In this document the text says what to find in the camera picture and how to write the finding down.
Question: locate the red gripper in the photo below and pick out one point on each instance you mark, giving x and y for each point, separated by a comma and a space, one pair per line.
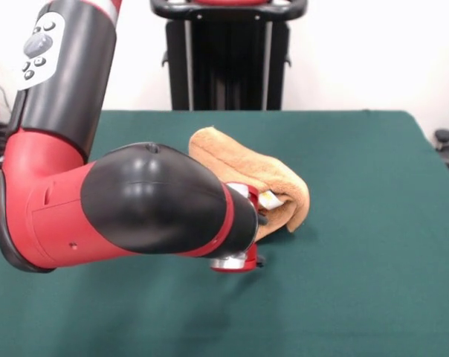
255, 197

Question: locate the orange terry towel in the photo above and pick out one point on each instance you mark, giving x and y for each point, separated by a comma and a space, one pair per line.
254, 163

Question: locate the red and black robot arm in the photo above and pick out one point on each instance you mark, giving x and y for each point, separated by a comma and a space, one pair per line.
135, 208

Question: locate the dark green table cloth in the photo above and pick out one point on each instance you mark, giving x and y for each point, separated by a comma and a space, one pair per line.
339, 290

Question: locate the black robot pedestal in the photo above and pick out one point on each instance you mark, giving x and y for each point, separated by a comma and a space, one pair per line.
228, 67

